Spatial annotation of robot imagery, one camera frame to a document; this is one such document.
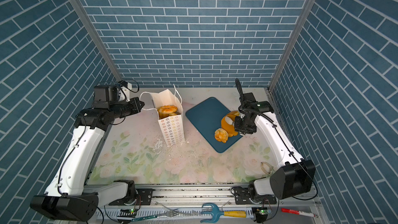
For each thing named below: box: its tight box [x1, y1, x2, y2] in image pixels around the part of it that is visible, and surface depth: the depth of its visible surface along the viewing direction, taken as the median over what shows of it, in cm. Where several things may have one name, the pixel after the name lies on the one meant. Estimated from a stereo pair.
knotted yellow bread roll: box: [214, 128, 230, 144], surface depth 90 cm
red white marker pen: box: [280, 207, 316, 218], surface depth 71 cm
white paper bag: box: [139, 84, 186, 148], surface depth 83 cm
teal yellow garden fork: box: [200, 202, 248, 223], surface depth 70 cm
